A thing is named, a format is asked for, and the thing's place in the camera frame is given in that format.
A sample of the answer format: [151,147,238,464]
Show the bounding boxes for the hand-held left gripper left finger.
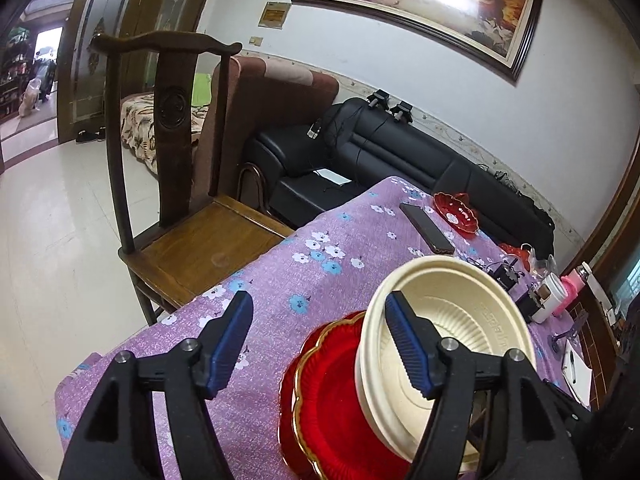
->
[59,290,256,480]

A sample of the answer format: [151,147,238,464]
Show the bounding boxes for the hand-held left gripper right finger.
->
[384,290,583,480]

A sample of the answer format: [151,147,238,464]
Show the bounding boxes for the small red gold-rimmed plate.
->
[292,317,416,480]

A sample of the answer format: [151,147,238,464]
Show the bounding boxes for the beige plastic bowl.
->
[354,255,537,466]

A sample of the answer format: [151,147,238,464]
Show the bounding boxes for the large red scalloped plate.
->
[277,310,366,471]

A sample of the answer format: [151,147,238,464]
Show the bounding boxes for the white notebook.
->
[560,342,593,408]

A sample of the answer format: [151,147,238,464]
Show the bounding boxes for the purple phone stand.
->
[550,310,590,353]

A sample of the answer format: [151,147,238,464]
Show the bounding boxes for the purple floral tablecloth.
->
[54,176,596,480]

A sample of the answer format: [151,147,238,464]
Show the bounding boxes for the dark wooden chair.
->
[89,30,296,326]

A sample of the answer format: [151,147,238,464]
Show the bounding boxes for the black charger block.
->
[490,262,523,291]
[515,290,543,323]

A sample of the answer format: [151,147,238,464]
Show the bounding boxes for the white cup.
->
[531,272,568,323]

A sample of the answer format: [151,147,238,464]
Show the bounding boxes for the pink bottle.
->
[552,262,593,316]

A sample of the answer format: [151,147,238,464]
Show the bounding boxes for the black phone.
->
[399,201,455,256]

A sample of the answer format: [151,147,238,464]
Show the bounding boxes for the clear glass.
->
[522,245,556,276]

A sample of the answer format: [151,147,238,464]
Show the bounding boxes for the red glass dish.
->
[432,191,480,240]

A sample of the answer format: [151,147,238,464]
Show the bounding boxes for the wooden display cabinet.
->
[565,150,640,411]

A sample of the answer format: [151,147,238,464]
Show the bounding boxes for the white paper sheet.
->
[312,168,352,186]

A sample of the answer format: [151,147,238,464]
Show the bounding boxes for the black leather sofa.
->
[243,96,556,256]

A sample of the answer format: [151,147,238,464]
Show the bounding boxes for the floral bed blanket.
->
[120,92,208,176]

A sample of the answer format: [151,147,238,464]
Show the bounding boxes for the brown armchair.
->
[192,55,341,201]

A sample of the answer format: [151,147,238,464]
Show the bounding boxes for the green cloth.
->
[192,72,213,108]

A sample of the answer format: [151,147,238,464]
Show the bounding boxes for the wooden glass panel door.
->
[55,0,226,143]

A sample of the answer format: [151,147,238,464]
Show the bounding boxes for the gold wall plaque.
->
[257,1,292,28]

